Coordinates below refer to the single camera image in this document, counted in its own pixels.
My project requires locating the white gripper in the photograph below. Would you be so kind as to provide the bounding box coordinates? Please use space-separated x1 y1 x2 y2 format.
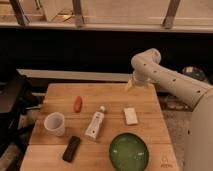
125 71 149 91

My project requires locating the black eraser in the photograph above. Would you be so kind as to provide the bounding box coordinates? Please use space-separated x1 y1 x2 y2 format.
62 136 81 162

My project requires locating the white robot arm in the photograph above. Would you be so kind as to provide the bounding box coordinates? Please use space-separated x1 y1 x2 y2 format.
126 48 213 171

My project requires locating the white ceramic cup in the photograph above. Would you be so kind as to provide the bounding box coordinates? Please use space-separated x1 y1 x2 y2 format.
44 112 65 136

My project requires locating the white rectangular block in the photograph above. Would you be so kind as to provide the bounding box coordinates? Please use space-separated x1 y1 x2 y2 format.
124 108 138 125

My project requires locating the orange carrot toy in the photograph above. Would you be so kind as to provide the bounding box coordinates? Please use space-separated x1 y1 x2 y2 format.
74 96 82 113

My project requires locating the white tube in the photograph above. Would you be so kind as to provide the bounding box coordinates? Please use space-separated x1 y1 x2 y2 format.
85 106 106 140

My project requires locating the dark blue plate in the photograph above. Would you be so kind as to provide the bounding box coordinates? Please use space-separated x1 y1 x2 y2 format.
182 66 206 81

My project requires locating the wooden board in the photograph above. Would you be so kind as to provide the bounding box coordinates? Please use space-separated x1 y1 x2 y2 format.
21 83 179 171

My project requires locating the green bowl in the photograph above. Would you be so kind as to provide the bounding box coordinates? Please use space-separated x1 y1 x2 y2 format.
109 133 149 171

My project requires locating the black chair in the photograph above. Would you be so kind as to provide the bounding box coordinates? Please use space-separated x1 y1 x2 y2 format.
0 75 39 157

